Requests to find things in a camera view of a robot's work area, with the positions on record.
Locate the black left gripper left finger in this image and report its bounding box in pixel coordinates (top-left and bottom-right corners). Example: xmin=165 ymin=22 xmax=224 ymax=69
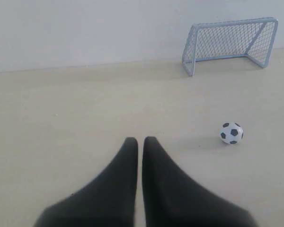
xmin=34 ymin=137 xmax=138 ymax=227

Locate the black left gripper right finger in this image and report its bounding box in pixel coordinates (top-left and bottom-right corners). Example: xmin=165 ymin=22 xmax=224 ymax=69
xmin=142 ymin=137 xmax=256 ymax=227

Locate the black and white soccer ball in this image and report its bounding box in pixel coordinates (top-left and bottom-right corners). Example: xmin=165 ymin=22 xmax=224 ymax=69
xmin=220 ymin=122 xmax=244 ymax=144

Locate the small white soccer goal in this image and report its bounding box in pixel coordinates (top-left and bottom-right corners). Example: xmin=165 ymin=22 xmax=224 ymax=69
xmin=181 ymin=17 xmax=278 ymax=77

